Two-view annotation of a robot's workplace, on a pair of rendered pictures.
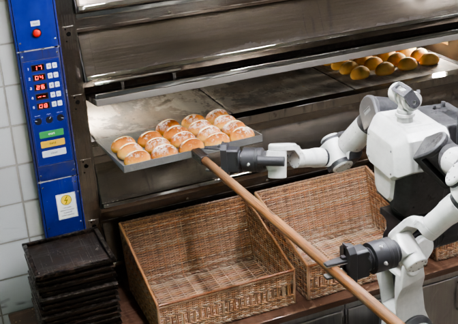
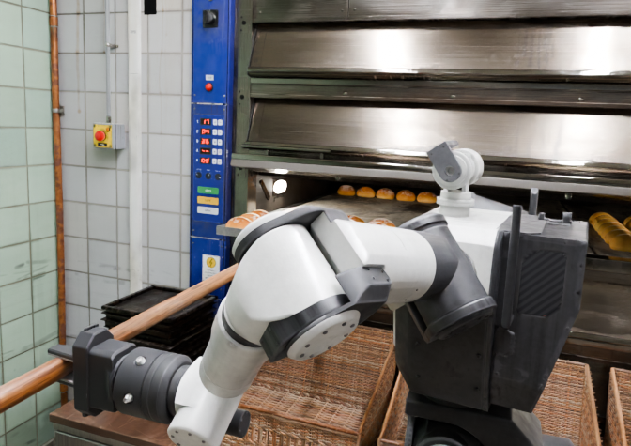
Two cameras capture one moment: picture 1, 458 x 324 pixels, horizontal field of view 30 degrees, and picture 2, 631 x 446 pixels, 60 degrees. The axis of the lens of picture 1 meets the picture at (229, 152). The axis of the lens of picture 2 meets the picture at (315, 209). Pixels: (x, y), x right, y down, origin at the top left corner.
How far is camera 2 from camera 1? 212 cm
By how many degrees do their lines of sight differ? 41
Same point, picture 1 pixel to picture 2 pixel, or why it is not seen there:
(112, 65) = (275, 136)
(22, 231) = (176, 280)
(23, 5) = (202, 57)
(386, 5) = not seen: outside the picture
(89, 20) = (263, 86)
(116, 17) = (289, 88)
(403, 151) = not seen: hidden behind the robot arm
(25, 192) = (183, 243)
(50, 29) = (221, 85)
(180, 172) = not seen: hidden behind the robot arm
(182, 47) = (352, 135)
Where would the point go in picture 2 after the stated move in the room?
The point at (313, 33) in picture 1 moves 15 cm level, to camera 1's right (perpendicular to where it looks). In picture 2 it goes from (526, 153) to (577, 157)
